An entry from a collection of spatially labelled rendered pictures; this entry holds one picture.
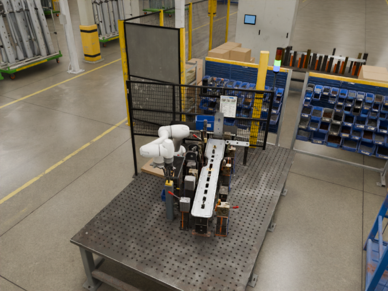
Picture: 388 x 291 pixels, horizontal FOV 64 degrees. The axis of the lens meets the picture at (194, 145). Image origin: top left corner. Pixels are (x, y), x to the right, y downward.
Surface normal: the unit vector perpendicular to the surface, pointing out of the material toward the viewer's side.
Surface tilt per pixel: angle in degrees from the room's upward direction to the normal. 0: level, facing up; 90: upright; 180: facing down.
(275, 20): 90
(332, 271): 0
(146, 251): 0
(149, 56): 91
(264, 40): 90
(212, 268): 0
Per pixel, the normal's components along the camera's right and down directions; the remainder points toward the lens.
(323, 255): 0.02, -0.85
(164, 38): -0.44, 0.44
